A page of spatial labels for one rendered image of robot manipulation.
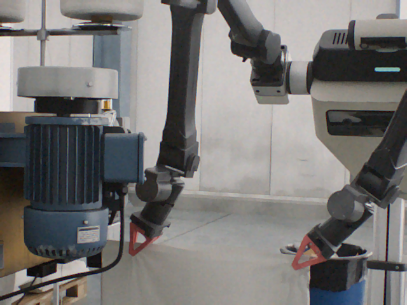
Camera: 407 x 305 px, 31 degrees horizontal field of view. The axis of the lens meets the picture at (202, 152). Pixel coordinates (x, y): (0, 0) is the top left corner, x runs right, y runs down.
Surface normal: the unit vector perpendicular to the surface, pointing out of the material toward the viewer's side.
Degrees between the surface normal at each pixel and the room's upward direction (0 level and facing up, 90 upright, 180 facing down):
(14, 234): 90
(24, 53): 90
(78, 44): 90
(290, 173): 90
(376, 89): 40
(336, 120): 130
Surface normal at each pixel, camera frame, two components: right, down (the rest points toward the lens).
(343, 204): -0.50, -0.19
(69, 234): 0.26, 0.10
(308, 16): -0.33, 0.04
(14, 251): 0.94, 0.04
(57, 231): 0.00, 0.08
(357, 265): 0.57, 0.07
